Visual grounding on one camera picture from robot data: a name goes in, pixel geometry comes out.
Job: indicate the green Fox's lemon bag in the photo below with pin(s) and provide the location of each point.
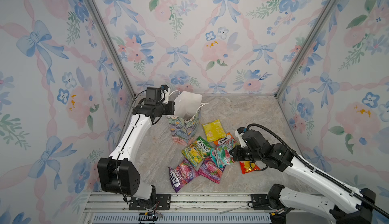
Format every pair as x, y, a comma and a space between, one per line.
197, 151

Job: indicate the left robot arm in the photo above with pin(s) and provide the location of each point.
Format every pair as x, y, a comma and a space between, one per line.
118, 173

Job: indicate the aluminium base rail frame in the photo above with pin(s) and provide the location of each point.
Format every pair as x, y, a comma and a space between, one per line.
175, 208

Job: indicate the yellow snack packet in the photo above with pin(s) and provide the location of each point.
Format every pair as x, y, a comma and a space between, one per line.
214, 131

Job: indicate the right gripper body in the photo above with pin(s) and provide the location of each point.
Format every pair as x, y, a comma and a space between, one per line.
244, 154

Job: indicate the left corner aluminium post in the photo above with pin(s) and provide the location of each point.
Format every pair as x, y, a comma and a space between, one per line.
96, 15

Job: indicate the orange Fox's fruits bag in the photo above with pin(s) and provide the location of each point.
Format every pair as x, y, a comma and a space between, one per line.
228, 140

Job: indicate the purple fox's berries bag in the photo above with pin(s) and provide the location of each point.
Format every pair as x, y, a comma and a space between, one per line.
210, 170
183, 174

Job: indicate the corner aluminium post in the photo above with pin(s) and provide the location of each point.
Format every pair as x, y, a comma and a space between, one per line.
96, 15
313, 34

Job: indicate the red small snack packet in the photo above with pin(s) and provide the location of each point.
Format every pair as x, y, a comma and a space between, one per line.
248, 167

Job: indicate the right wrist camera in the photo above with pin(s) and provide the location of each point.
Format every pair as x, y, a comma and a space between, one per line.
238, 134

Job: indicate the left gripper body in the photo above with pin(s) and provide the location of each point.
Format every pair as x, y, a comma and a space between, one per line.
165, 109

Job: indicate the floral paper gift bag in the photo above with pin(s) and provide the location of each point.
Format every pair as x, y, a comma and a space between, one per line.
184, 123

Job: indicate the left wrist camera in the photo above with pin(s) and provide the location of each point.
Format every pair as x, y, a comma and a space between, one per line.
165, 92

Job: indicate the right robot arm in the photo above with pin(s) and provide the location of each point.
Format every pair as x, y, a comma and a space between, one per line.
337, 202

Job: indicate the right corner aluminium post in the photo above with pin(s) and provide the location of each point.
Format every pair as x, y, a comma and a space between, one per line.
313, 34

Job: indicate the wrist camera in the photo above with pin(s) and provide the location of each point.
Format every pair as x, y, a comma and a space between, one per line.
238, 134
165, 92

